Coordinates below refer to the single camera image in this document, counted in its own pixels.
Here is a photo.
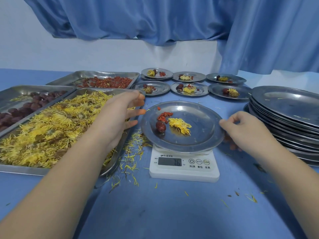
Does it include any person's right hand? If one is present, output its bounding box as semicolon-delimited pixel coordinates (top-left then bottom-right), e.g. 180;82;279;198
219;111;282;162

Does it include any person's left forearm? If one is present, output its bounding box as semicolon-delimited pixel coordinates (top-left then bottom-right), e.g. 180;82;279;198
0;131;113;239

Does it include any person's right forearm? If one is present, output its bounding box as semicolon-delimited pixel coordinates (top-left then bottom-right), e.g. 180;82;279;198
259;146;319;239

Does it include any blue tablecloth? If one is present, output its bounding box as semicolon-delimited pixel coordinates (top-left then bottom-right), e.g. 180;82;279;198
0;68;319;239

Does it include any round steel plate red label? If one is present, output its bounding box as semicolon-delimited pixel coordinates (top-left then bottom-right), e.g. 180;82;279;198
141;68;174;79

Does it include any stack of steel plates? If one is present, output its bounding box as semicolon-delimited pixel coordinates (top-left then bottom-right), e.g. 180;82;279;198
244;86;319;167

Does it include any rectangular steel tray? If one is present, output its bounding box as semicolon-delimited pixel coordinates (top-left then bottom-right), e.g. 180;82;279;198
46;70;141;89
0;85;76;137
0;88;146;177

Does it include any white digital kitchen scale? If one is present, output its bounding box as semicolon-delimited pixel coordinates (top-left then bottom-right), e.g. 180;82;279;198
149;144;220;183

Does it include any wide blue curtain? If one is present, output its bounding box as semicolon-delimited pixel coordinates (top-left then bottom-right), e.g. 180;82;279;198
22;0;240;46

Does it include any narrow blue curtain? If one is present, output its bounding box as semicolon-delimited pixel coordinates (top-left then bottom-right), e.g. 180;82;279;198
217;0;319;75

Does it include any person's left hand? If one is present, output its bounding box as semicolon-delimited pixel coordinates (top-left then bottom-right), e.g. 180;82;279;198
93;90;147;152

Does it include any pile of yellow chrysanthemums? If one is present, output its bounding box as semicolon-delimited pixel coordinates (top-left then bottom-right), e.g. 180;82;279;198
0;91;136;168

